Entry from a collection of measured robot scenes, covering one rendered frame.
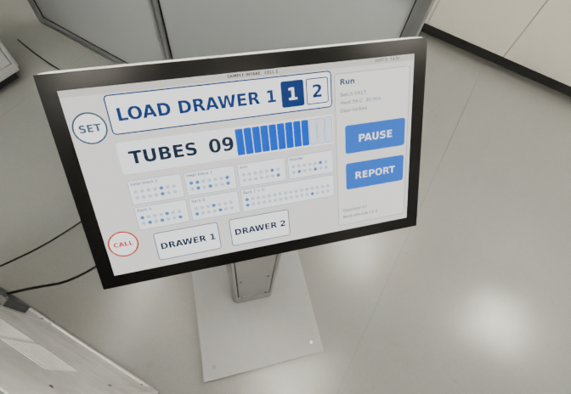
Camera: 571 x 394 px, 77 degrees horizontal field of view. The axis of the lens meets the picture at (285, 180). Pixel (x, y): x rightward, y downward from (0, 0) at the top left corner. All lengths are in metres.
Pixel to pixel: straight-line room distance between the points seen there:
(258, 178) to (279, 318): 1.03
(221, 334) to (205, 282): 0.21
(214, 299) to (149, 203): 1.02
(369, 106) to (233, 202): 0.25
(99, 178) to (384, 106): 0.41
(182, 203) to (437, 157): 1.70
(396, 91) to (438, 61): 2.02
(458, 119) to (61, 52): 2.29
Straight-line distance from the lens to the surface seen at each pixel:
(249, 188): 0.54
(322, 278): 1.61
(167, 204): 0.54
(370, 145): 0.57
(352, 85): 0.54
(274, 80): 0.51
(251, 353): 1.50
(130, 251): 0.58
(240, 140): 0.51
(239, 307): 1.51
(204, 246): 0.57
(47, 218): 1.88
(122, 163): 0.53
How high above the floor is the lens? 1.53
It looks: 60 degrees down
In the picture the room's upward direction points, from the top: 10 degrees clockwise
